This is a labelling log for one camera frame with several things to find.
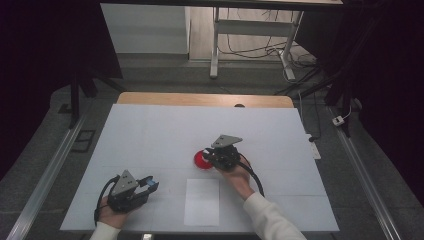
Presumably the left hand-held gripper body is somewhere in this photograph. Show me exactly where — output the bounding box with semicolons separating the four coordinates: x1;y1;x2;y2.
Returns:
106;169;150;214

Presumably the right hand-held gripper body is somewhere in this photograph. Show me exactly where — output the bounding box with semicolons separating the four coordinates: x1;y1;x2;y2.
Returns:
207;134;244;173

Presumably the round red ink pad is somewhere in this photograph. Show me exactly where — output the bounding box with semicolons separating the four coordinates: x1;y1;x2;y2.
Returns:
193;149;215;171

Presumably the white paper sheet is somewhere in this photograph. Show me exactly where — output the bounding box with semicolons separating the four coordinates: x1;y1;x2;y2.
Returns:
183;178;221;227

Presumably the person's right hand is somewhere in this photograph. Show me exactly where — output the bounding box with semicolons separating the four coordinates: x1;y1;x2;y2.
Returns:
214;156;257;201

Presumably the person's left hand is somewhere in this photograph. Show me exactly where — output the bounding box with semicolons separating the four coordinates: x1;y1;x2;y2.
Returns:
97;195;135;230

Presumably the white table mat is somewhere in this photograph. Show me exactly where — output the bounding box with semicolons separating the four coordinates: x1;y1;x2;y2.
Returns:
59;103;340;233

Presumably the wooden table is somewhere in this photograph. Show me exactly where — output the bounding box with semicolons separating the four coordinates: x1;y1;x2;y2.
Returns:
116;91;295;109

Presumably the black tripod stand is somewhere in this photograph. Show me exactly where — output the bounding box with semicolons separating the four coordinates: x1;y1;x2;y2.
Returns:
67;64;127;130
273;56;356;138

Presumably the white cabinet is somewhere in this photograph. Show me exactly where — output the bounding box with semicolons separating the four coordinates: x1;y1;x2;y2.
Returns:
99;3;191;55

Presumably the dark curtain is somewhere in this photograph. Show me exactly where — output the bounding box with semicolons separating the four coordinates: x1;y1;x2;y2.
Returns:
0;0;123;179
294;0;424;206

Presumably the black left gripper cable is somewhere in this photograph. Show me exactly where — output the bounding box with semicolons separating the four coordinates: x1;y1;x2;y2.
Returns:
93;174;120;227

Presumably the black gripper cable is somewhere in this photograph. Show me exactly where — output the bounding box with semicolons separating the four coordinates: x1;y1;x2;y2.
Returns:
237;152;266;198
93;174;120;227

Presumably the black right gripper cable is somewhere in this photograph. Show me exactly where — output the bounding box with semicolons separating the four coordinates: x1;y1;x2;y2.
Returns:
237;152;266;198

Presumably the black floor socket frame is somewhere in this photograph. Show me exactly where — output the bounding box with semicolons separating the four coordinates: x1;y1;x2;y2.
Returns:
71;129;97;154

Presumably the metal floor rail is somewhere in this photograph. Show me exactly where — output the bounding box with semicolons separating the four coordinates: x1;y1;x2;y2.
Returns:
6;114;88;240
328;106;403;240

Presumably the tangle of floor cables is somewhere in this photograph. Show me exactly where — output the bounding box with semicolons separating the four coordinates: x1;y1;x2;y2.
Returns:
218;8;323;73

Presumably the white desk frame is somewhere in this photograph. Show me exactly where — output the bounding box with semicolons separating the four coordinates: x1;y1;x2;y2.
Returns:
209;6;305;81

